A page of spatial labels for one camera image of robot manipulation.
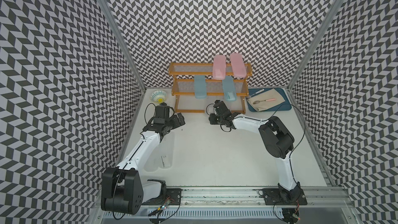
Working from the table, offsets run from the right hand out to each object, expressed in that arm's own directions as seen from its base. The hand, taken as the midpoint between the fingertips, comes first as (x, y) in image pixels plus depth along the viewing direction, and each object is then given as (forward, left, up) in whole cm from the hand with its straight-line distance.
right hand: (211, 119), depth 99 cm
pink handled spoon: (+15, -33, -1) cm, 36 cm away
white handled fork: (+22, -34, +2) cm, 41 cm away
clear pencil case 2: (-28, +32, +1) cm, 42 cm away
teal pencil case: (+11, -11, +17) cm, 23 cm away
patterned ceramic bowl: (+20, +38, 0) cm, 43 cm away
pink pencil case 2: (+18, -5, +27) cm, 33 cm away
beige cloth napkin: (+20, -43, +1) cm, 47 cm away
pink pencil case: (+21, -16, +26) cm, 37 cm away
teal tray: (+11, -50, -1) cm, 52 cm away
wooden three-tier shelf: (+34, +21, +7) cm, 41 cm away
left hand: (-8, +20, +10) cm, 23 cm away
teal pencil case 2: (+17, +7, +12) cm, 22 cm away
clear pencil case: (-19, +27, -4) cm, 33 cm away
